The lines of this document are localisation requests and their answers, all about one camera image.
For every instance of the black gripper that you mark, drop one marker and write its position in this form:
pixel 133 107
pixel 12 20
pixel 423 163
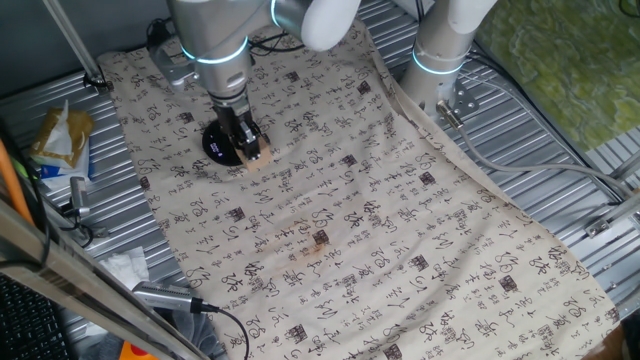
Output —
pixel 234 114

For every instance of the light wooden block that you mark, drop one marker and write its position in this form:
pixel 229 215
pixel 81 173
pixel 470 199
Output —
pixel 260 159

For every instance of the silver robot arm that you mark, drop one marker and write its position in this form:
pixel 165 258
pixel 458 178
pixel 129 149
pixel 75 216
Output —
pixel 220 40

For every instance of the black round digital scale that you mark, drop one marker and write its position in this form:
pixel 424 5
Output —
pixel 220 155

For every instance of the white crumpled tissue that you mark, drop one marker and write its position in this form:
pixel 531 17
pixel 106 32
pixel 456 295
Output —
pixel 125 265

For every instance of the beige calligraphy print cloth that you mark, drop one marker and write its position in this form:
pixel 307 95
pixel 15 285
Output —
pixel 400 225

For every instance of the orange pole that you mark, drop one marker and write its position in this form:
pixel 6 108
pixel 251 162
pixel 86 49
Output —
pixel 10 185

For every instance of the orange emergency stop button box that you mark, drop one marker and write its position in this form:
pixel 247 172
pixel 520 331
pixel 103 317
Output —
pixel 132 354

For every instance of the black keyboard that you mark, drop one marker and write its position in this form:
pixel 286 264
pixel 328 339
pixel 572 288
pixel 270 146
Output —
pixel 25 325

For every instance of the small silver camera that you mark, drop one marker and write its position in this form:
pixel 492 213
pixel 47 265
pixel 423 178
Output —
pixel 79 192

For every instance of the long silver camera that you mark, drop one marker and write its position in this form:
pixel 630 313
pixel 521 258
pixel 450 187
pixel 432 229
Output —
pixel 160 295

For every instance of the grey metal camera pole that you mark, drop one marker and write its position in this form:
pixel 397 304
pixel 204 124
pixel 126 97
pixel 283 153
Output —
pixel 75 45

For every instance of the aluminium frame bar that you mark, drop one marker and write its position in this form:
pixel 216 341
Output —
pixel 75 285

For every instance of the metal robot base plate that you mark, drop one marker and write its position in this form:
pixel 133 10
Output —
pixel 465 102

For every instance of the aluminium rail with bracket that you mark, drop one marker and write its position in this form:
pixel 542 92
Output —
pixel 620 210

